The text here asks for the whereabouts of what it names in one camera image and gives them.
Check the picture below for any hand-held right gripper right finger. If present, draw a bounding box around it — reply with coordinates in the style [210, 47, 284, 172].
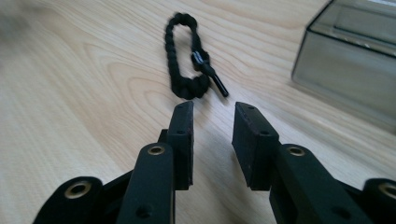
[232, 101, 281, 191]

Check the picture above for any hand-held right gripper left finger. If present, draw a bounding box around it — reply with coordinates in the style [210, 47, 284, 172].
[158, 100, 194, 191]

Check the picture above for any black braided cable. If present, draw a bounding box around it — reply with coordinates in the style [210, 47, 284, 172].
[164, 12, 230, 101]

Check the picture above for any clear grey plastic box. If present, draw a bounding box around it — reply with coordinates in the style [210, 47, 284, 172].
[290, 0, 396, 135]

